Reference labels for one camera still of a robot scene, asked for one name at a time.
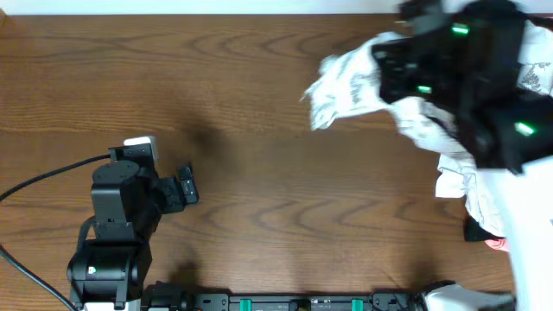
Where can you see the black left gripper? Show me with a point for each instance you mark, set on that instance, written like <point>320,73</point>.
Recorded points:
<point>174,199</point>

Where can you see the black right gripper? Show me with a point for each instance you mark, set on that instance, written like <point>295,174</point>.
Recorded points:
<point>398,66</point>

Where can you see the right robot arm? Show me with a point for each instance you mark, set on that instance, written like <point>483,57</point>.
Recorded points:
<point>467,63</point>

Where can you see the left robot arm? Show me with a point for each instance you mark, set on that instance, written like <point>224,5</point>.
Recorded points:
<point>129,199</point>

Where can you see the black garment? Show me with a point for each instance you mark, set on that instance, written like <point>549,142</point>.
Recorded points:
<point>472,232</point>

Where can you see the pink garment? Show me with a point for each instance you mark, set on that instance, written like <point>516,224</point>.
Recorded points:
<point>499,244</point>

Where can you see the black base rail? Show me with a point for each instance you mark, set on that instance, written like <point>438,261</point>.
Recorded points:
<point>302,302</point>

